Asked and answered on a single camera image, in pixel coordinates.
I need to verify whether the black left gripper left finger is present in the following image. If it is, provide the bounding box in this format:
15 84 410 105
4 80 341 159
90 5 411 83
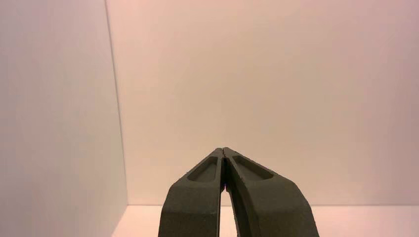
158 148 226 237

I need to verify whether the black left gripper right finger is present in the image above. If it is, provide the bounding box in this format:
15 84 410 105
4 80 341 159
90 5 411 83
223 147 320 237

